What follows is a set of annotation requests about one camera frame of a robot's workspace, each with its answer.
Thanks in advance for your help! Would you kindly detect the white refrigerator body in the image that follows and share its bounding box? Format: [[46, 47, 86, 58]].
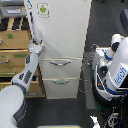
[[24, 0, 92, 99]]

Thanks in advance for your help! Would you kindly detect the white object bottom right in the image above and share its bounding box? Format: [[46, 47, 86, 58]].
[[90, 116, 101, 128]]

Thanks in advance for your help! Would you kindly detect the white fridge door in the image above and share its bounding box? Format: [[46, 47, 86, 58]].
[[23, 0, 93, 60]]

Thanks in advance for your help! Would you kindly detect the green android sticker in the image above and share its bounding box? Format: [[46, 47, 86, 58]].
[[37, 3, 49, 17]]

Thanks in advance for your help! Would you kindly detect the grey coiled cable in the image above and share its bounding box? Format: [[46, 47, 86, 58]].
[[78, 43, 100, 94]]

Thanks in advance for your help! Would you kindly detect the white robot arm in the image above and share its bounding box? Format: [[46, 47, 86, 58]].
[[0, 40, 44, 128]]

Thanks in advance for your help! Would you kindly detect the wooden drawer cabinet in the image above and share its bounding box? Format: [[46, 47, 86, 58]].
[[0, 16, 47, 99]]

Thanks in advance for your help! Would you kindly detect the grey box on cabinet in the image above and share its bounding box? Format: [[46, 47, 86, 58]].
[[1, 6, 26, 18]]

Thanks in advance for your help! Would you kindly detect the middle fridge drawer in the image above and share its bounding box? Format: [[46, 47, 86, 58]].
[[39, 59, 82, 79]]

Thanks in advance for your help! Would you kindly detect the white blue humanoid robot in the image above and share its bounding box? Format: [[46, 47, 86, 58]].
[[91, 8, 128, 107]]

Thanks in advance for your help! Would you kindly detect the fridge drawer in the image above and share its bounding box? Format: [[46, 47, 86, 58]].
[[43, 79, 79, 99], [39, 59, 82, 79]]

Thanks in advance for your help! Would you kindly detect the bottom fridge drawer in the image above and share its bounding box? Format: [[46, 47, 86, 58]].
[[43, 79, 79, 99]]

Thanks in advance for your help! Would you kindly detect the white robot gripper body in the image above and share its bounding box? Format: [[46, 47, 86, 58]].
[[28, 40, 44, 55]]

